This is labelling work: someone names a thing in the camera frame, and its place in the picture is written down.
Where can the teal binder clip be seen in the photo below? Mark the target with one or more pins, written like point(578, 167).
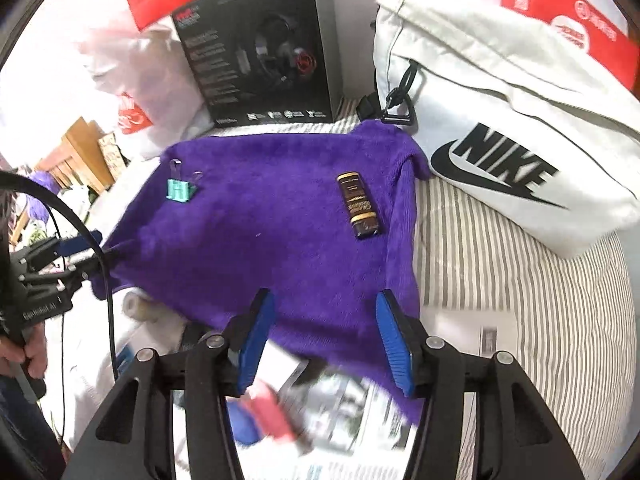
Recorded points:
point(179, 191)

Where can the person's dark clothing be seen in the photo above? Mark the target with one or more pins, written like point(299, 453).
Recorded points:
point(25, 435)

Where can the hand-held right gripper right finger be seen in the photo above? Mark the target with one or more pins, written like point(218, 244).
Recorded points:
point(395, 340)

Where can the patterned brown box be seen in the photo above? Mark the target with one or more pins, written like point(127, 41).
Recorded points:
point(111, 155)

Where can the red and white cardboard box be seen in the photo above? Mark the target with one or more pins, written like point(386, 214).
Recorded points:
point(575, 15)

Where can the white bag black logo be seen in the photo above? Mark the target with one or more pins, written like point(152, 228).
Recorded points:
point(500, 110)

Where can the white plastic bag red print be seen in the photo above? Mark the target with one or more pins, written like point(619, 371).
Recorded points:
point(150, 75)

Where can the newspaper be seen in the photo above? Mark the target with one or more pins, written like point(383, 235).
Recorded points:
point(360, 425)

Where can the blue and orange eraser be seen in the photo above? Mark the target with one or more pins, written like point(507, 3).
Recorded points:
point(245, 425)

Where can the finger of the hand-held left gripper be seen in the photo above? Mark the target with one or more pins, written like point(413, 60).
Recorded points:
point(75, 246)
point(82, 270)

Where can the purple fleece towel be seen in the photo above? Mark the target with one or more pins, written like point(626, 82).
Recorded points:
point(275, 235)

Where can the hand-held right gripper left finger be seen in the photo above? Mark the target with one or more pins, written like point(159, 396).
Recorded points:
point(257, 332)

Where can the pink highlighter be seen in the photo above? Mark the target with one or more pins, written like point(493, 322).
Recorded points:
point(272, 412)

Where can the black headphone box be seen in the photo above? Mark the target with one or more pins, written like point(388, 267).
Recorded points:
point(235, 50)

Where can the brown cylindrical tube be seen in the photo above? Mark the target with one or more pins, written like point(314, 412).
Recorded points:
point(357, 205)

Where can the wooden headboard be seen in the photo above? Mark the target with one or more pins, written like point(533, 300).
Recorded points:
point(80, 145)

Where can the person's left hand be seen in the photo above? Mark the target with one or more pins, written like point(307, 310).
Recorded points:
point(27, 355)

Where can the purple plush toy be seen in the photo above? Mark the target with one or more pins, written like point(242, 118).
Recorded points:
point(42, 195)

